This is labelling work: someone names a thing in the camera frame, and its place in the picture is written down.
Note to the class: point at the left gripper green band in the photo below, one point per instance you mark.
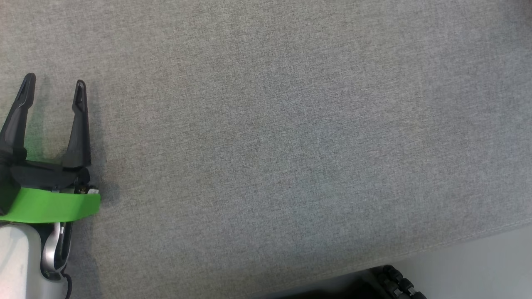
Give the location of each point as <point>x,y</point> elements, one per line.
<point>45,203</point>

